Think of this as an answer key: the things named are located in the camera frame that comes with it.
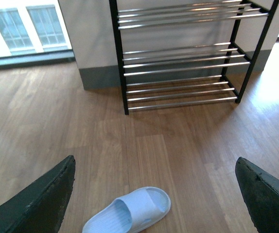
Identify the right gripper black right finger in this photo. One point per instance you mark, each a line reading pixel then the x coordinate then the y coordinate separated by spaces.
pixel 260 191

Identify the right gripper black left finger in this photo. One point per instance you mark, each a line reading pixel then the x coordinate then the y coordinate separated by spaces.
pixel 41 206

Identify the light blue slipper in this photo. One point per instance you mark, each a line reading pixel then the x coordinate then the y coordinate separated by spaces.
pixel 131 213

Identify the black metal shoe rack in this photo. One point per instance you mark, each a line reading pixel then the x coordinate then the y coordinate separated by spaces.
pixel 191 53

